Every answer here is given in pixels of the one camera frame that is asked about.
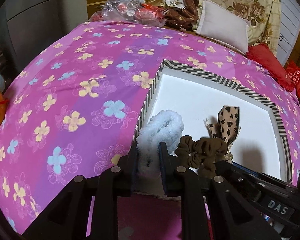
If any striped white tray box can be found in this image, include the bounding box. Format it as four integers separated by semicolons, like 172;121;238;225
134;60;293;183

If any white pillow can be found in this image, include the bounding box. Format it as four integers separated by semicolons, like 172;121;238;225
196;0;249;54

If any brown scrunchie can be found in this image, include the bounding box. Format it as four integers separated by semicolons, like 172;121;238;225
174;135;231;179

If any brown patterned cloth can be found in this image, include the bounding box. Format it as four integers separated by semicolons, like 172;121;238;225
164;0;200;31

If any clear plastic bag of items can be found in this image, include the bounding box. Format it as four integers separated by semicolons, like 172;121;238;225
89;0;167;27

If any red shopping bag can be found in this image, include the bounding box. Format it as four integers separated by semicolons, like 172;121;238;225
286;61;300;98

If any grey wardrobe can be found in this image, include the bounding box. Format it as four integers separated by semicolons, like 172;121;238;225
0;0;88;72

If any red cushion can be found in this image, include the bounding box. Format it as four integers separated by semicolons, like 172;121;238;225
246;43;294;92

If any pink floral bedsheet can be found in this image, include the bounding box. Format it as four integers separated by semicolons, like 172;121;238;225
0;22;300;233

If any floral beige quilt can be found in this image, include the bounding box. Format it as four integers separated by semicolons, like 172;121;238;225
199;0;281;54

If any leopard print hair bow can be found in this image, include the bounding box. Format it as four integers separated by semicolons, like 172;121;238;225
204;105;241;163

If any white fluffy scrunchie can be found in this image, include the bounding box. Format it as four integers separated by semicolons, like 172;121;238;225
136;110;184;178

